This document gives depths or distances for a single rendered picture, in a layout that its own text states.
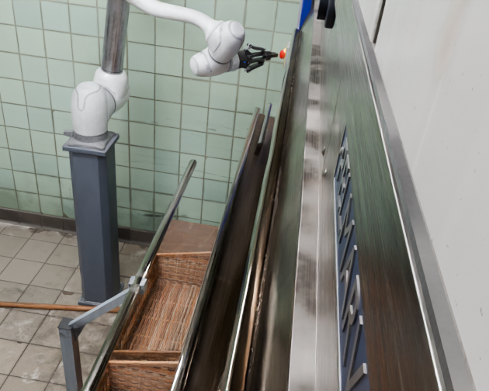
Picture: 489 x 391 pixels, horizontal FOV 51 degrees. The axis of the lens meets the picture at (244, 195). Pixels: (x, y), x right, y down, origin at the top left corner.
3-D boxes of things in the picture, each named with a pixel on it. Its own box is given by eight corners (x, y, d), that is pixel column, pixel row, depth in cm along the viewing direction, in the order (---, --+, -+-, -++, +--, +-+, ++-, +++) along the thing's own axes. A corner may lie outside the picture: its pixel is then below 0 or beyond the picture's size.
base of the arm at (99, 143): (72, 128, 252) (71, 117, 249) (116, 134, 251) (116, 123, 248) (57, 144, 237) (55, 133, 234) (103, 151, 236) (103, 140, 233)
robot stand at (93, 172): (91, 280, 306) (78, 128, 253) (124, 285, 306) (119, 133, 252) (78, 304, 289) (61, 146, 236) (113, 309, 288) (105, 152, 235)
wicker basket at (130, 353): (261, 297, 225) (269, 247, 211) (241, 409, 178) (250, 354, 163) (154, 278, 229) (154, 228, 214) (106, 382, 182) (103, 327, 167)
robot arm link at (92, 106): (66, 132, 235) (61, 87, 224) (85, 117, 251) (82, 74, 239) (98, 139, 233) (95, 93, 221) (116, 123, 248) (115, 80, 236)
